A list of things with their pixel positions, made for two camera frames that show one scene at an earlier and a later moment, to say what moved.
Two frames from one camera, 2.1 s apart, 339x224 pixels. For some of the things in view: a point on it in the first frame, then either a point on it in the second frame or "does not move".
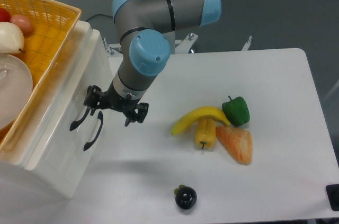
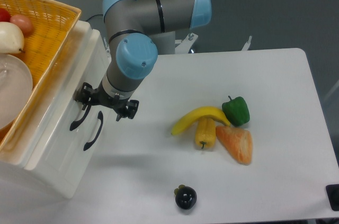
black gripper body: (110, 99) does not move
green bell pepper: (237, 111) does not move
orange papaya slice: (238, 142) does not move
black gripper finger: (140, 117) → (130, 111)
